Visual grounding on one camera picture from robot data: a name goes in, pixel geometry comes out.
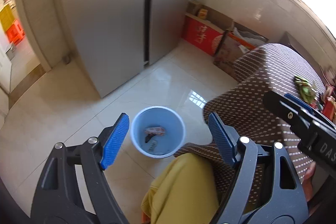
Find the yellow trousers leg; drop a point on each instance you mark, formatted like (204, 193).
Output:
(184, 192)

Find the red snack wrapper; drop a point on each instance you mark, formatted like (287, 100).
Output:
(329, 108)

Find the open brown cardboard box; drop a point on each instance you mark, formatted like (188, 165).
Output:
(235, 43)

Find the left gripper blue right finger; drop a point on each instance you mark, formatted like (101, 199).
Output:
(225, 138)

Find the pink wrapper in bin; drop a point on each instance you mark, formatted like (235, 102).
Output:
(155, 131)

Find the person's right hand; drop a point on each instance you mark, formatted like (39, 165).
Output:
(307, 184)

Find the orange plastic stool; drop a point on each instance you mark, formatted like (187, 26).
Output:
(15, 33)

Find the light blue trash bin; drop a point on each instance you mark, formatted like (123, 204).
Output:
(156, 146)

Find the yellow plastic crate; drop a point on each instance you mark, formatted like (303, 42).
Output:
(6, 17)

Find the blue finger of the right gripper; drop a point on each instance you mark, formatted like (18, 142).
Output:
(299, 102)

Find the silver side-by-side refrigerator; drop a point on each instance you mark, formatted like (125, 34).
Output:
(115, 39)

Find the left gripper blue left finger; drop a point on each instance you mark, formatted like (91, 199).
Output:
(111, 139)

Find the brown polka dot tablecloth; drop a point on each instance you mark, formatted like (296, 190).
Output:
(271, 67)

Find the dark wooden side cabinet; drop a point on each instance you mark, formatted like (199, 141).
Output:
(292, 43)

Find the red cardboard gift box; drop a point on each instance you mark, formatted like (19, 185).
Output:
(201, 34)

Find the green crumpled wrapper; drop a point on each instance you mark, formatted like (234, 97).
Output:
(306, 90)

